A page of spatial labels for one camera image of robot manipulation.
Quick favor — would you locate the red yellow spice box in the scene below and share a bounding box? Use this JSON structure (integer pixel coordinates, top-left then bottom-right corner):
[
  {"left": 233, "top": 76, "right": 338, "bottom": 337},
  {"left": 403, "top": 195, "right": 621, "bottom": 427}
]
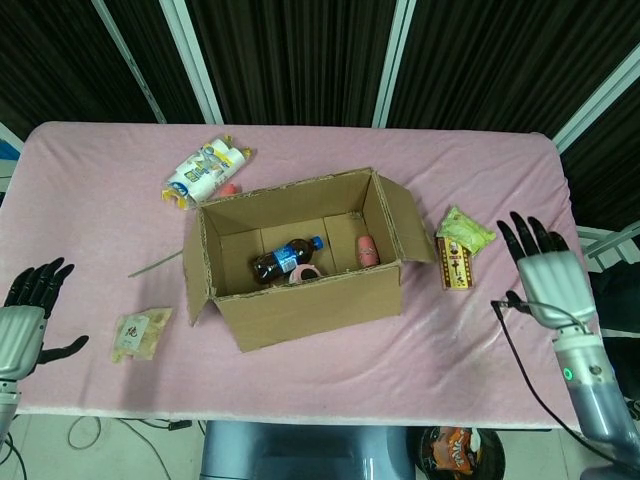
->
[{"left": 433, "top": 235, "right": 478, "bottom": 291}]

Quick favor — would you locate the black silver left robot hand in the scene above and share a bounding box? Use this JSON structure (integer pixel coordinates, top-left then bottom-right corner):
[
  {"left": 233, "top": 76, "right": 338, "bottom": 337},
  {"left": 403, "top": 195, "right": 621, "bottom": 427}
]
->
[{"left": 0, "top": 257, "right": 90, "bottom": 381}]

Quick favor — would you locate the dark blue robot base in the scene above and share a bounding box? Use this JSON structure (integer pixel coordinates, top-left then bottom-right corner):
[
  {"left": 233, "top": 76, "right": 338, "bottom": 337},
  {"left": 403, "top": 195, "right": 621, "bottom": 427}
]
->
[{"left": 199, "top": 420, "right": 419, "bottom": 480}]

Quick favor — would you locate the green plastic strap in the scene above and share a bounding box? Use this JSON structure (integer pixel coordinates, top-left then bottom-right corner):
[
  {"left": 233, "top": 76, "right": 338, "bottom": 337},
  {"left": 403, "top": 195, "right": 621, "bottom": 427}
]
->
[{"left": 128, "top": 183, "right": 243, "bottom": 279}]

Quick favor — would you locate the light green snack packet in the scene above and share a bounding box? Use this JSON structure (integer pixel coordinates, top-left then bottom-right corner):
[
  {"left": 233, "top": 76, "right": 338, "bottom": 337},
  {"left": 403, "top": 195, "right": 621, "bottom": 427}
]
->
[{"left": 435, "top": 206, "right": 499, "bottom": 260}]

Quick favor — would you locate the pink table cloth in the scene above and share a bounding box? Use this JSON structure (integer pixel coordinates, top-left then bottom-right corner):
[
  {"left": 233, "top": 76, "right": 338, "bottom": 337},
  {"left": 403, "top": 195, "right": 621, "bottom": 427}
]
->
[{"left": 0, "top": 121, "right": 599, "bottom": 431}]

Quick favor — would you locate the white blue yellow roll pack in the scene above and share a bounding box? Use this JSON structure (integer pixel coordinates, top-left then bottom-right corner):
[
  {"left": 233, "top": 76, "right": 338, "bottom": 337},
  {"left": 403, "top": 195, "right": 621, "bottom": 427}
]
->
[{"left": 160, "top": 135, "right": 253, "bottom": 211}]

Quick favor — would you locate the brown cardboard box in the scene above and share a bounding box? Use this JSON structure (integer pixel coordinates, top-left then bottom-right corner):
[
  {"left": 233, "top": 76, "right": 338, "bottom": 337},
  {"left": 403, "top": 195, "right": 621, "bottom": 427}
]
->
[{"left": 182, "top": 167, "right": 437, "bottom": 354}]

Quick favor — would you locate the thin grey frame post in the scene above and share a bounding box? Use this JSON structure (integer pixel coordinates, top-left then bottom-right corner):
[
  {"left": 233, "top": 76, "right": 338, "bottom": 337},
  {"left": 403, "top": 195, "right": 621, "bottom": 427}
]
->
[{"left": 92, "top": 0, "right": 167, "bottom": 125}]

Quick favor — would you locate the orange snack wrapper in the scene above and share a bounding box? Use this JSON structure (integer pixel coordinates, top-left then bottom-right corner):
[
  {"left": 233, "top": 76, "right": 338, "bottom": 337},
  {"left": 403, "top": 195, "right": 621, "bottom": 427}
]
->
[{"left": 430, "top": 427, "right": 484, "bottom": 474}]

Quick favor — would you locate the pink tape roll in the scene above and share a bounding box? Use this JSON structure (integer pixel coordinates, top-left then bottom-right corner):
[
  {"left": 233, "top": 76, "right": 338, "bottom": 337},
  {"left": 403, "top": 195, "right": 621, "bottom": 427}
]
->
[{"left": 288, "top": 264, "right": 324, "bottom": 286}]

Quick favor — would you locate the cola bottle blue cap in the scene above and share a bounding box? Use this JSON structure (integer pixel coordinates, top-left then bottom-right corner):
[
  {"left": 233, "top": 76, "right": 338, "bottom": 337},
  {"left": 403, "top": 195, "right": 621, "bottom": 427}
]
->
[{"left": 251, "top": 235, "right": 325, "bottom": 285}]

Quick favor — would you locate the black floor cable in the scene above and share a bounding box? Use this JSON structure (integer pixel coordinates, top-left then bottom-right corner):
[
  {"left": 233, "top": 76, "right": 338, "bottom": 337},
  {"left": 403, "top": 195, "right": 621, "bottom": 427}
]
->
[{"left": 119, "top": 418, "right": 194, "bottom": 480}]

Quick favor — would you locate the beige clear snack packet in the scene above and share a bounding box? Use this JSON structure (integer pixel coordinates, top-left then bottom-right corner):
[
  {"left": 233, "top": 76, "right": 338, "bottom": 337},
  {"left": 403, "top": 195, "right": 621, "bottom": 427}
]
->
[{"left": 109, "top": 306, "right": 174, "bottom": 365}]

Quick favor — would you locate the grey metal rack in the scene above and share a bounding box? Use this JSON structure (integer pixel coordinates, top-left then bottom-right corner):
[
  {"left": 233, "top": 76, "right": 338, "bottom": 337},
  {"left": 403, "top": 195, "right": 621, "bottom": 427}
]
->
[{"left": 574, "top": 222, "right": 640, "bottom": 281}]

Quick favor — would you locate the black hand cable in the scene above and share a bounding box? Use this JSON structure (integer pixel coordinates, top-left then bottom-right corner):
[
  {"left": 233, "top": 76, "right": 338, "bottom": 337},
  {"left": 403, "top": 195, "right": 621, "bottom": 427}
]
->
[{"left": 490, "top": 297, "right": 626, "bottom": 461}]

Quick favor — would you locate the pink drink can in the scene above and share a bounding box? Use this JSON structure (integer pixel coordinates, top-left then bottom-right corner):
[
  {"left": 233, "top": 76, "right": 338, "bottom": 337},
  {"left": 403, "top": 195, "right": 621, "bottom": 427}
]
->
[{"left": 355, "top": 235, "right": 381, "bottom": 267}]

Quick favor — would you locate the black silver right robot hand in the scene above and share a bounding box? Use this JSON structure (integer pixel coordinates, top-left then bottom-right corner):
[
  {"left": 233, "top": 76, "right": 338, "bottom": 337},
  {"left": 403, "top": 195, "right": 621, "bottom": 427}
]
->
[{"left": 496, "top": 211, "right": 597, "bottom": 331}]

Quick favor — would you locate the white frame post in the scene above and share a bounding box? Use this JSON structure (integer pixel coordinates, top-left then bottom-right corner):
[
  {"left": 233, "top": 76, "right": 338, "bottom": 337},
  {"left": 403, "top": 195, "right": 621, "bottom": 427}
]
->
[
  {"left": 552, "top": 44, "right": 640, "bottom": 154},
  {"left": 372, "top": 0, "right": 417, "bottom": 129},
  {"left": 159, "top": 0, "right": 225, "bottom": 126}
]

